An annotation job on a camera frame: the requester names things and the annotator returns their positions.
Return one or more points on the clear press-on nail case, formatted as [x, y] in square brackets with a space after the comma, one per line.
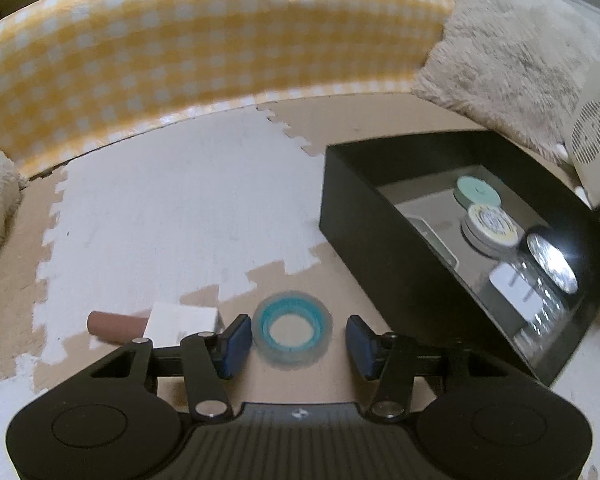
[430, 232]

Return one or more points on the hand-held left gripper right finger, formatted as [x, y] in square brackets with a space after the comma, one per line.
[360, 345]

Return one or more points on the teal core clear tape roll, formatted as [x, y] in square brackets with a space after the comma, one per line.
[325, 332]

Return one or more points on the black storage box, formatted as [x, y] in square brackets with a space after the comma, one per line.
[380, 260]

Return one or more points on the mint green round lid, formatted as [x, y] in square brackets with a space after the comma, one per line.
[477, 190]

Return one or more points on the cream jar with yellow label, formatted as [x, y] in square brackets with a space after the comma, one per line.
[492, 225]

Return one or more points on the white appliance with round grille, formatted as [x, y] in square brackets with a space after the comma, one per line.
[595, 130]

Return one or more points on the white foam puzzle mat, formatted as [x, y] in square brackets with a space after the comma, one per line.
[180, 210]

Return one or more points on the yellow checkered cushion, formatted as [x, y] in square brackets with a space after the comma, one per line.
[180, 50]

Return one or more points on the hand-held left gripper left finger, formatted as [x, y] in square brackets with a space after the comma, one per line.
[237, 345]

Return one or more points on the small white box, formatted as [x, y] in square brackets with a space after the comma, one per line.
[180, 322]

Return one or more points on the brown cylinder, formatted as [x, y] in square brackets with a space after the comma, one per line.
[115, 327]

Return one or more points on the glass jar with silver lid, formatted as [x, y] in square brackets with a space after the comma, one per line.
[550, 260]

